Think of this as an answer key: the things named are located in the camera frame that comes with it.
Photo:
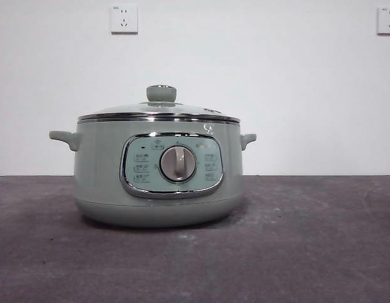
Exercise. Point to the glass lid with green knob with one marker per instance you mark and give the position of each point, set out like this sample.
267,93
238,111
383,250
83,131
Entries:
161,93

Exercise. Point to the pale green electric pot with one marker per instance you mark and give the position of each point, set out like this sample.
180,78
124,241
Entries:
97,173

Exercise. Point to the white wall socket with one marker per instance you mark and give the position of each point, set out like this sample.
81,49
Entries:
125,19
388,21

